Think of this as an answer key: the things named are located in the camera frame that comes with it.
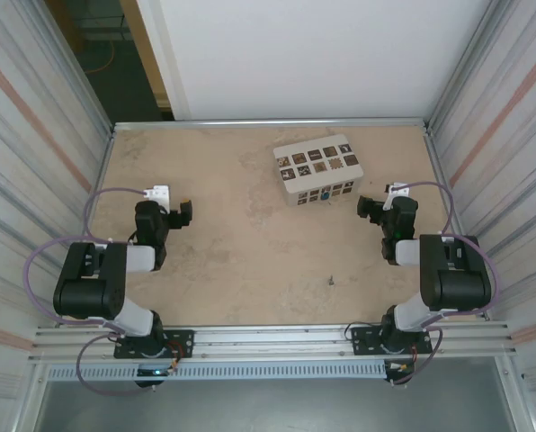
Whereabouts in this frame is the white box with brown tiles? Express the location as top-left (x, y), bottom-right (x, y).
top-left (272, 132), bottom-right (366, 208)

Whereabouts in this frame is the aluminium table edge profile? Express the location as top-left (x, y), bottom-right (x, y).
top-left (112, 117), bottom-right (433, 133)

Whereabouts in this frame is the black controller board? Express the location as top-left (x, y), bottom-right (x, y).
top-left (135, 366), bottom-right (180, 389)
top-left (383, 359), bottom-right (416, 387)

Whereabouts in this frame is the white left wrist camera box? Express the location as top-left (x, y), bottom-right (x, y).
top-left (143, 184), bottom-right (172, 203)

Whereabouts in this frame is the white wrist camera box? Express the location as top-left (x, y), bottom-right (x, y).
top-left (143, 184), bottom-right (172, 203)
top-left (383, 181), bottom-right (411, 212)

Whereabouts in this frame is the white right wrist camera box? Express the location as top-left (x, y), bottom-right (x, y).
top-left (383, 181), bottom-right (411, 212)

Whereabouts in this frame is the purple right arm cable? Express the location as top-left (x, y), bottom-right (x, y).
top-left (389, 180), bottom-right (502, 387)

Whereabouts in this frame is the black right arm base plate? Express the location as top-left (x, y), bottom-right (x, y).
top-left (350, 325), bottom-right (433, 357)

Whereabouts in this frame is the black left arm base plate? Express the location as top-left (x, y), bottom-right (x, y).
top-left (113, 329), bottom-right (195, 360)

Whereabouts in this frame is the aluminium mounting rail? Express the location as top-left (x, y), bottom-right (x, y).
top-left (28, 320), bottom-right (519, 365)

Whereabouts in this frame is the wooden door frame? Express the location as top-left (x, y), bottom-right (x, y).
top-left (118, 0), bottom-right (172, 110)

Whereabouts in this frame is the orange cable on floor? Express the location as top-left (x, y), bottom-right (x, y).
top-left (86, 39), bottom-right (117, 74)

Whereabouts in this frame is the grey slotted cable duct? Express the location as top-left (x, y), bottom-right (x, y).
top-left (46, 361), bottom-right (389, 382)

